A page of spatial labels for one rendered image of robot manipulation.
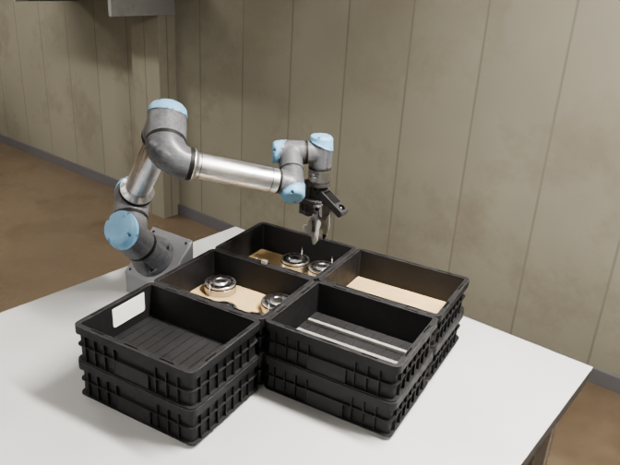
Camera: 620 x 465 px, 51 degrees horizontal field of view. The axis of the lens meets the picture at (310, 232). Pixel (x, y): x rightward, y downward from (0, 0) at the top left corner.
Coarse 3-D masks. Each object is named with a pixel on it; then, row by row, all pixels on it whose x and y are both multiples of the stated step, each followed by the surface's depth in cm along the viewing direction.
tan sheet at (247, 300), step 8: (200, 288) 212; (240, 288) 213; (208, 296) 207; (232, 296) 208; (240, 296) 208; (248, 296) 208; (256, 296) 208; (240, 304) 203; (248, 304) 203; (256, 304) 204
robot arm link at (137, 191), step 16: (160, 112) 186; (176, 112) 188; (144, 128) 191; (160, 128) 183; (176, 128) 185; (144, 144) 193; (144, 160) 199; (128, 176) 211; (144, 176) 205; (128, 192) 213; (144, 192) 212; (144, 208) 218
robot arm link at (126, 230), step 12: (120, 216) 211; (132, 216) 210; (144, 216) 217; (108, 228) 211; (120, 228) 209; (132, 228) 209; (144, 228) 215; (108, 240) 210; (120, 240) 208; (132, 240) 210; (144, 240) 214; (132, 252) 214; (144, 252) 216
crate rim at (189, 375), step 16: (144, 288) 189; (160, 288) 190; (112, 304) 179; (208, 304) 182; (80, 320) 170; (256, 320) 175; (96, 336) 165; (240, 336) 168; (128, 352) 161; (144, 352) 158; (224, 352) 162; (160, 368) 156; (176, 368) 153; (208, 368) 157
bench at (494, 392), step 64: (0, 320) 211; (64, 320) 213; (0, 384) 181; (64, 384) 182; (448, 384) 192; (512, 384) 194; (576, 384) 196; (0, 448) 158; (64, 448) 159; (128, 448) 160; (192, 448) 161; (256, 448) 162; (320, 448) 164; (384, 448) 165; (448, 448) 166; (512, 448) 168
